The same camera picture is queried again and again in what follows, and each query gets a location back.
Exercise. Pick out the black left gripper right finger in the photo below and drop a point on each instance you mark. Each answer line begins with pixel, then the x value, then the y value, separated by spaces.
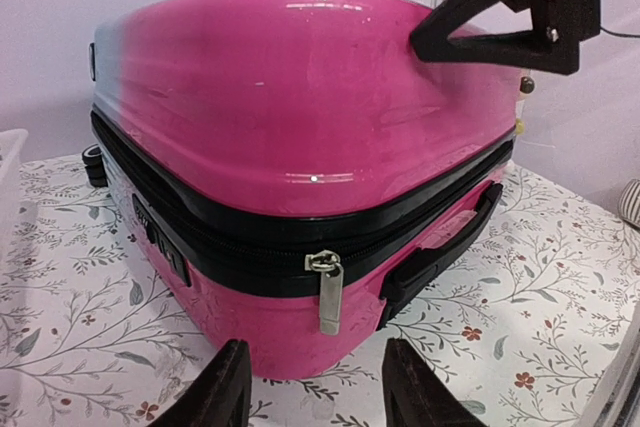
pixel 413 394

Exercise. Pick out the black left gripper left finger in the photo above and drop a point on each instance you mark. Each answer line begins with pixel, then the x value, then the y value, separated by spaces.
pixel 220 395

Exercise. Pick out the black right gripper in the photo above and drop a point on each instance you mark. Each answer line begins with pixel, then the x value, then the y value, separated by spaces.
pixel 551 44

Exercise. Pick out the pink and teal kids suitcase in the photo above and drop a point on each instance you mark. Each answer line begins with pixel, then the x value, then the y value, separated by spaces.
pixel 291 169

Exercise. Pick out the yellow top drawer box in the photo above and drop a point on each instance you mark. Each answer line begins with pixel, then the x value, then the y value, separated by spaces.
pixel 526 88

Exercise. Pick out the floral patterned table mat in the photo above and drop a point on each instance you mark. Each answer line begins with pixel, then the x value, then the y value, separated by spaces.
pixel 520 329

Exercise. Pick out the white perforated plastic basket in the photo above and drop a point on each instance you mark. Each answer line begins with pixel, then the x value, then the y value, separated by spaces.
pixel 12 143

